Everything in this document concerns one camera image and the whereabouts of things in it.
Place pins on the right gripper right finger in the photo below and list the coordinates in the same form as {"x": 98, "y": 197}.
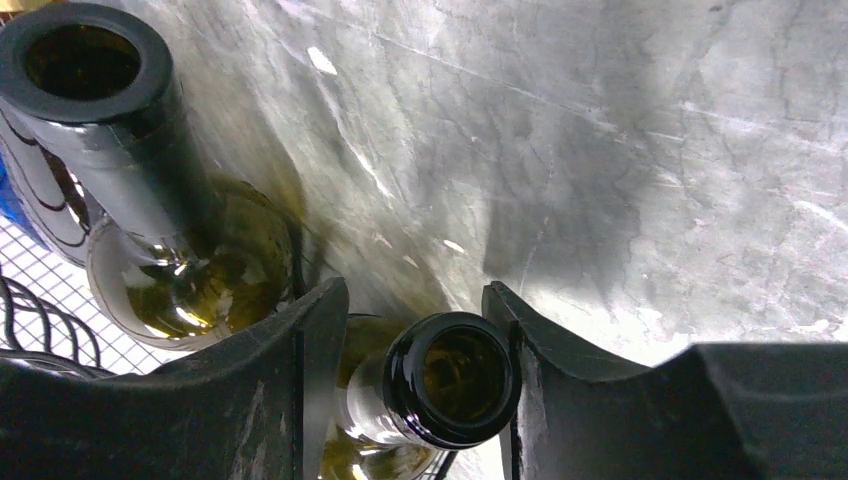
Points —
{"x": 714, "y": 411}

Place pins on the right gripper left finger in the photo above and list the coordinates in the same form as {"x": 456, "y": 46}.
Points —
{"x": 255, "y": 405}

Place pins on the dark wine bottle bottom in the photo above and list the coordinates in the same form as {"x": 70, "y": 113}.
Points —
{"x": 406, "y": 394}

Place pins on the dark wine bottle black cap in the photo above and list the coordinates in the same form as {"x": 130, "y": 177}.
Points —
{"x": 183, "y": 256}

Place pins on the dark wine bottle gold cap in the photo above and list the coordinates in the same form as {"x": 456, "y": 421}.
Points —
{"x": 60, "y": 209}

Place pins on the blue glass bottle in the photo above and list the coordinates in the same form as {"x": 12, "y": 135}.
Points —
{"x": 11, "y": 208}

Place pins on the black wire wine rack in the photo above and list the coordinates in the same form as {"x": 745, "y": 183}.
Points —
{"x": 44, "y": 311}

